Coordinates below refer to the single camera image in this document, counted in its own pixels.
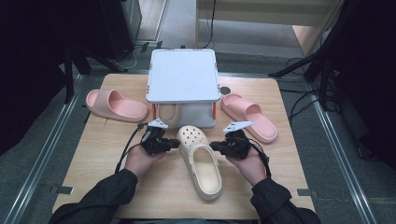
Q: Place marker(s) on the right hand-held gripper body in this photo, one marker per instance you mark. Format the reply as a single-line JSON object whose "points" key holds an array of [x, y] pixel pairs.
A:
{"points": [[236, 146]]}

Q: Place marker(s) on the person's right hand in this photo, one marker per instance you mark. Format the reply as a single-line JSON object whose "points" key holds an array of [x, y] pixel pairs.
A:
{"points": [[250, 171]]}

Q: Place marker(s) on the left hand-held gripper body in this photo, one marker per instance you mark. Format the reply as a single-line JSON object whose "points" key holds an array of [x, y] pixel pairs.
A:
{"points": [[154, 143]]}

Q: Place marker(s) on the pink slide slipper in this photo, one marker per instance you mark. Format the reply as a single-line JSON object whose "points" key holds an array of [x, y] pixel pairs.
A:
{"points": [[124, 109], [249, 112]]}

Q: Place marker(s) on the black tripod stand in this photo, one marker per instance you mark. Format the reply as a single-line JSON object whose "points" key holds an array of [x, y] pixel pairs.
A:
{"points": [[292, 66]]}

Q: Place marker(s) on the person's left hand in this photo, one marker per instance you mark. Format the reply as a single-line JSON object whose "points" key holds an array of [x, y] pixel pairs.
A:
{"points": [[140, 163]]}

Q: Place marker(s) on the grey tape strip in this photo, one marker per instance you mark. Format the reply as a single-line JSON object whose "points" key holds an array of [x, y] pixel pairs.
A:
{"points": [[63, 190], [305, 192]]}

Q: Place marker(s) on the white two-tier shoe rack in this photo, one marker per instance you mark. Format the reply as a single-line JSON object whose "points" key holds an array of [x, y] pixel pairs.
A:
{"points": [[183, 74]]}

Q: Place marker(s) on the black stand legs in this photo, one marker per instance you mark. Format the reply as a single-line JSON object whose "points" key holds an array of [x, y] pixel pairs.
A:
{"points": [[69, 84]]}

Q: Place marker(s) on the light wooden furniture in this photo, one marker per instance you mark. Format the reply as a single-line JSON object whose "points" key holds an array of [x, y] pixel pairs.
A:
{"points": [[264, 12]]}

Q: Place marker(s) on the round black table grommet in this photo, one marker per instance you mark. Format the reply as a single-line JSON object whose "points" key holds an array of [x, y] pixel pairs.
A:
{"points": [[225, 90]]}

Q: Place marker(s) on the metal floor rail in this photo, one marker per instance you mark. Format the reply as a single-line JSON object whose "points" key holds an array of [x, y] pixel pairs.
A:
{"points": [[344, 165], [39, 165]]}

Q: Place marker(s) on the black cabinet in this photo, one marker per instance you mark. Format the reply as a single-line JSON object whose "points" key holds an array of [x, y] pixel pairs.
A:
{"points": [[118, 28]]}

